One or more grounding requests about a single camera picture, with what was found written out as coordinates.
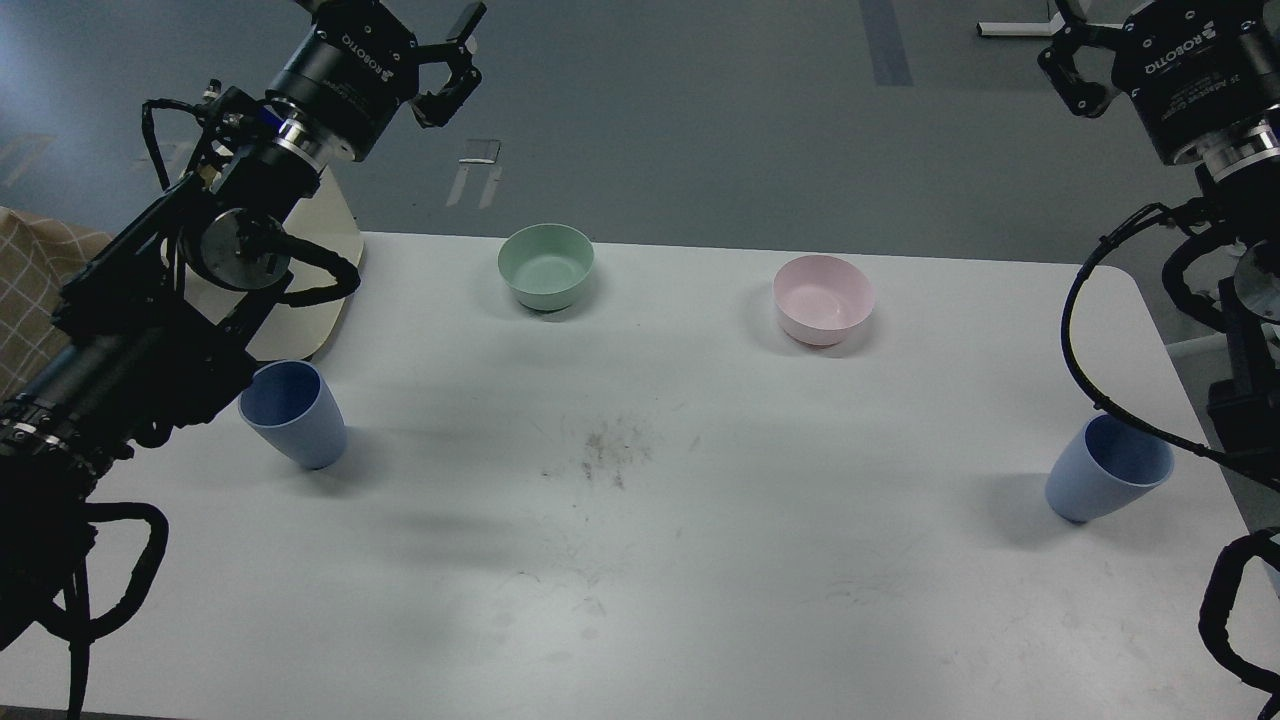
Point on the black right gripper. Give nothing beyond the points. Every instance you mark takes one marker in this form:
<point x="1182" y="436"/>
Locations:
<point x="1191" y="68"/>

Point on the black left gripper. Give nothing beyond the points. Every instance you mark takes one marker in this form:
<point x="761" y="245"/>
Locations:
<point x="352" y="72"/>

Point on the blue cup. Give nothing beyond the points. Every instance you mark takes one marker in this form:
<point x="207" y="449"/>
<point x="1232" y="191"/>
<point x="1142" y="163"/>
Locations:
<point x="1106" y="466"/>
<point x="290" y="405"/>

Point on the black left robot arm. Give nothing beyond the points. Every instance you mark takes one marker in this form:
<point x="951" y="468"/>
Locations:
<point x="160" y="321"/>

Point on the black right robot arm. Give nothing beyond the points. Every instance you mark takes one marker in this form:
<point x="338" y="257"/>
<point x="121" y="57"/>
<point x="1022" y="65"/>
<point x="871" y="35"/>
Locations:
<point x="1223" y="275"/>

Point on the white desk leg base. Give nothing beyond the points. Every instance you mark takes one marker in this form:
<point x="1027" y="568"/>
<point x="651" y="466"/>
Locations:
<point x="1007" y="29"/>

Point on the green bowl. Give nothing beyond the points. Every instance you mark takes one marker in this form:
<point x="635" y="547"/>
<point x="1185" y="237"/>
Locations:
<point x="547" y="267"/>

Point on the pink bowl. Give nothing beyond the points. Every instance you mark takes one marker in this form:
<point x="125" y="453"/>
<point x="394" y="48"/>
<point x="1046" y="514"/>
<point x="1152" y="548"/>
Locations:
<point x="820" y="300"/>

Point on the beige checkered cloth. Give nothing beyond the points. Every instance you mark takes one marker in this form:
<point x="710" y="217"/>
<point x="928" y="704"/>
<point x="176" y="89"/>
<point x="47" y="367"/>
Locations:
<point x="38" y="255"/>

